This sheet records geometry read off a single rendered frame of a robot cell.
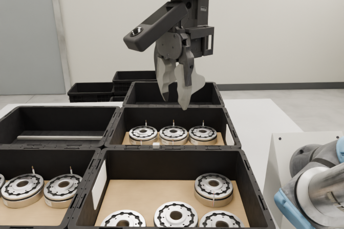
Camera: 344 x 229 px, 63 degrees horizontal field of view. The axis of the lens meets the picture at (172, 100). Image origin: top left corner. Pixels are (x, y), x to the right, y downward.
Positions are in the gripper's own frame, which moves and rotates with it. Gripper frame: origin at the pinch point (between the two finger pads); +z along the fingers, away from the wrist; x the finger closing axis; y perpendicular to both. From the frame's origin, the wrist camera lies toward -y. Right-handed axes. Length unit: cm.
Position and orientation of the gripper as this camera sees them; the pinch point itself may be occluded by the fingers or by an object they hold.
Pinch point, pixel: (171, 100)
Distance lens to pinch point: 55.3
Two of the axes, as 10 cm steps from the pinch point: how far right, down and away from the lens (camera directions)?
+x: -6.2, -2.9, 7.3
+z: 0.0, 9.3, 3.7
